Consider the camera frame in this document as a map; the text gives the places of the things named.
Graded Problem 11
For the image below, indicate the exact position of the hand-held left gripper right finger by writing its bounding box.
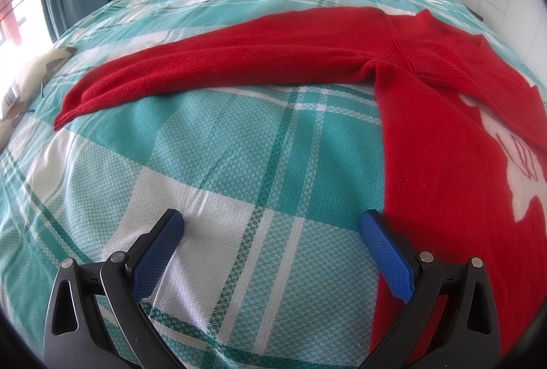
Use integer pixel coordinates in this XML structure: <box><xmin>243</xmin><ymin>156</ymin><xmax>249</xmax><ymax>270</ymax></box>
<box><xmin>360</xmin><ymin>209</ymin><xmax>501</xmax><ymax>369</ymax></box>

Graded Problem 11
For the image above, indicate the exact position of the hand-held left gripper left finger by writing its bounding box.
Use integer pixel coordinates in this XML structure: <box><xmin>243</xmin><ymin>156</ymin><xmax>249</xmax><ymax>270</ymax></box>
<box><xmin>44</xmin><ymin>209</ymin><xmax>185</xmax><ymax>369</ymax></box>

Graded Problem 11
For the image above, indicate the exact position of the red sweater with cream print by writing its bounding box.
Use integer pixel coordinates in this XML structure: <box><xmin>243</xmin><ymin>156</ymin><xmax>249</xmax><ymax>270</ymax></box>
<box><xmin>54</xmin><ymin>6</ymin><xmax>547</xmax><ymax>361</ymax></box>

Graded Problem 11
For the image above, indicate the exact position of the teal plaid bedspread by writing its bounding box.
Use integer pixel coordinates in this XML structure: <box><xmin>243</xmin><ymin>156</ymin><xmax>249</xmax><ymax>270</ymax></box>
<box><xmin>0</xmin><ymin>0</ymin><xmax>496</xmax><ymax>369</ymax></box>

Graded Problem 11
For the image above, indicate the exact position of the cream printed cushion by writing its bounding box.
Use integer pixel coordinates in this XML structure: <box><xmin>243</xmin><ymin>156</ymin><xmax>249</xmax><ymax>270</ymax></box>
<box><xmin>0</xmin><ymin>46</ymin><xmax>78</xmax><ymax>130</ymax></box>

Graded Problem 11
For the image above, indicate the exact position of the red hanging garment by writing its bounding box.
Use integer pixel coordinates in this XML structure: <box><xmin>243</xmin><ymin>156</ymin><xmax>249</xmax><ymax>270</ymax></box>
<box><xmin>0</xmin><ymin>0</ymin><xmax>22</xmax><ymax>44</ymax></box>

